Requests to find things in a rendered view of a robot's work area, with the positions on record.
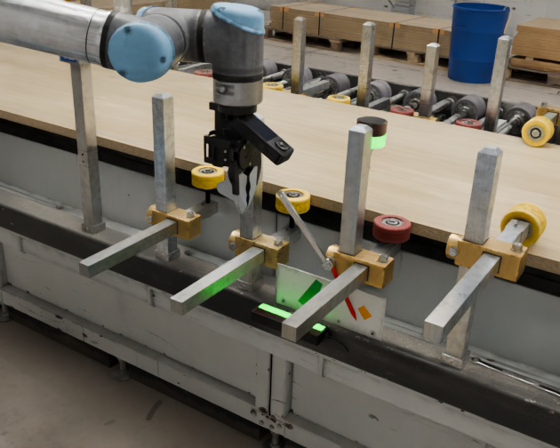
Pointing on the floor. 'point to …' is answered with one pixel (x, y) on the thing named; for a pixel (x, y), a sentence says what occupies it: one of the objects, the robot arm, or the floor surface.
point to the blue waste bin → (476, 40)
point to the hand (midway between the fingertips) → (245, 207)
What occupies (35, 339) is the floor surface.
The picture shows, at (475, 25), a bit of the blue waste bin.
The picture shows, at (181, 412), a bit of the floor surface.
